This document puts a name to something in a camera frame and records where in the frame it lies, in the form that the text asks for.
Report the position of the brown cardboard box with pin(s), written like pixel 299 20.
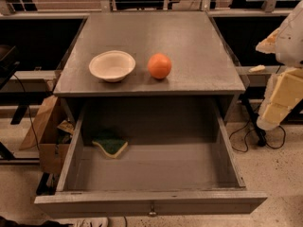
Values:
pixel 44 134

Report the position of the orange ball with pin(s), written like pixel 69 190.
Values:
pixel 159 66

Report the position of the black table leg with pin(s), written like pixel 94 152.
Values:
pixel 254 116

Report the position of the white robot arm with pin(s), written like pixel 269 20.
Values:
pixel 289 40

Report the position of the grey cabinet counter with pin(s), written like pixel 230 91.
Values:
pixel 201 64

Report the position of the metal drawer knob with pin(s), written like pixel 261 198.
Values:
pixel 152 212

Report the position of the open grey top drawer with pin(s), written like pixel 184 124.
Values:
pixel 178 158

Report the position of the green and yellow sponge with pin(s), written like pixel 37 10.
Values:
pixel 110 143

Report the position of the small yellow foam piece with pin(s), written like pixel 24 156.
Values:
pixel 257 68

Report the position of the white paper bowl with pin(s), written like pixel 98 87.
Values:
pixel 112 66

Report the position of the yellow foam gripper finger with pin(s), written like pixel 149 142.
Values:
pixel 283 92
pixel 268 45

